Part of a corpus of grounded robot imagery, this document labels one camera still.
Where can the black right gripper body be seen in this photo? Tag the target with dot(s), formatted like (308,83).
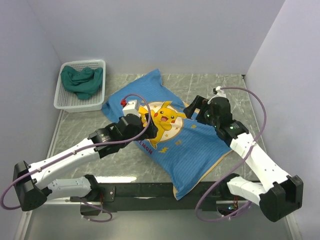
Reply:
(207,117)

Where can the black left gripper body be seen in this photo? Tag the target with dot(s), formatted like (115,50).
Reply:
(149,133)

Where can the yellow and blue pillowcase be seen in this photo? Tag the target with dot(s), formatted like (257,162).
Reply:
(185,149)

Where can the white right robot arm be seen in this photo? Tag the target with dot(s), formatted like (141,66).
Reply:
(241,141)

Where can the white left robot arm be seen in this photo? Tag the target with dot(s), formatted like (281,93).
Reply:
(36,183)

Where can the dark green cloth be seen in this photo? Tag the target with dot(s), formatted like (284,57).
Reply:
(84,84)

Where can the white perforated plastic basket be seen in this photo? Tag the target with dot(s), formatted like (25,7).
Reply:
(69,102)

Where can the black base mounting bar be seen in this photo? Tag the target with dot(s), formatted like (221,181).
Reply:
(134,196)

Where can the aluminium frame rail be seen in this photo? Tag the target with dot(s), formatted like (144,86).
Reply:
(89,189)

